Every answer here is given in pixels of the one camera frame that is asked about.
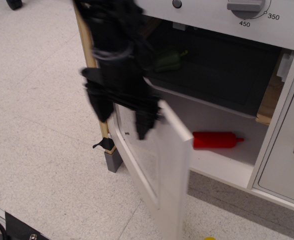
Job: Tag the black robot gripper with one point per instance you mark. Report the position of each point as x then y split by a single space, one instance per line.
125 85

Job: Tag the white oven door with window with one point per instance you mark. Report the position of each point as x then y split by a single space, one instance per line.
158 164

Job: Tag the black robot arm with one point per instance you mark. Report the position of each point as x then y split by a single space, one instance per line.
123 56

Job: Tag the white toy oven cabinet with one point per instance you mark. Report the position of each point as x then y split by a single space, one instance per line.
263 164

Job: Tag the dark grey oven tray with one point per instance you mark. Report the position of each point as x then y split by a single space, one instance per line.
224 70

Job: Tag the grey round oven button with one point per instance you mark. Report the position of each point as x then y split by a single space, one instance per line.
177 4

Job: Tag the grey oven temperature knob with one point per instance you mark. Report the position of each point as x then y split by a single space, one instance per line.
245 9

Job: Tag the grey cabinet leg cap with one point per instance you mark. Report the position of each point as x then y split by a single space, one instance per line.
113 161

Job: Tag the green toy bell pepper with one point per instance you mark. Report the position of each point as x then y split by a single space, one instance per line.
168 59

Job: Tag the red toy ketchup bottle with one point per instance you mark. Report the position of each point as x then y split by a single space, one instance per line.
207 140

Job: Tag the yellow toy fruit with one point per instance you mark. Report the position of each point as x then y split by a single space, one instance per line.
209 238

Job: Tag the black caster wheel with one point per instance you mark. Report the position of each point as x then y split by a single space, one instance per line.
14 4

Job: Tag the black metal base plate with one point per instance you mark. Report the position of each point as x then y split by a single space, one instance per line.
18 230

